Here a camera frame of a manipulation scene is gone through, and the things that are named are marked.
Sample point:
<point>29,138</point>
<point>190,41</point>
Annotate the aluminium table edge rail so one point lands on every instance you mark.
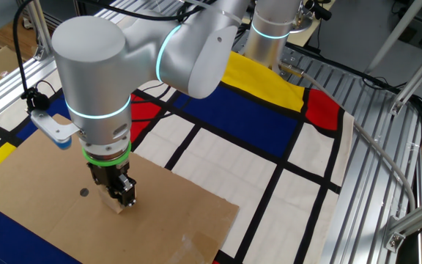
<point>6,91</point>

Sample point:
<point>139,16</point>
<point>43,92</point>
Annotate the pale grey slanted leg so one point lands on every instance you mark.
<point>398,33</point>

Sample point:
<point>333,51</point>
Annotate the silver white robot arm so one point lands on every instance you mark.
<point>141,62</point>

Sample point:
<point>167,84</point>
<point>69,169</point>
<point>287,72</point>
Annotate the colour block patterned cloth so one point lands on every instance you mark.
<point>233,172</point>

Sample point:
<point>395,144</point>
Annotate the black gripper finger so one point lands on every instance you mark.
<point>127,190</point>
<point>103,187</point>

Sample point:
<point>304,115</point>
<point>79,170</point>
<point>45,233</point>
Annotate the black webcam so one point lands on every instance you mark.
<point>317,9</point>

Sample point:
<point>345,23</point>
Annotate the small wooden block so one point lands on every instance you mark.
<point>117,206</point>

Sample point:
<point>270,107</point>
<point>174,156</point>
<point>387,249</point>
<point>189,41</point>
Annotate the dark equipment cabinet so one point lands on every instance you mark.
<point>64,11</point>

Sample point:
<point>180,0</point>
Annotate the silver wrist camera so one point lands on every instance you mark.
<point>53,128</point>

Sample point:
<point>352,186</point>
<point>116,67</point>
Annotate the aluminium frame strut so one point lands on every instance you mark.
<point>39,33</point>
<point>416,218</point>
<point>420,75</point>

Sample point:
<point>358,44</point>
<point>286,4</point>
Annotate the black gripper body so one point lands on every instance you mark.
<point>110,175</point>

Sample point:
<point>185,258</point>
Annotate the brown cardboard sheet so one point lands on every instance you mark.
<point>123,227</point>

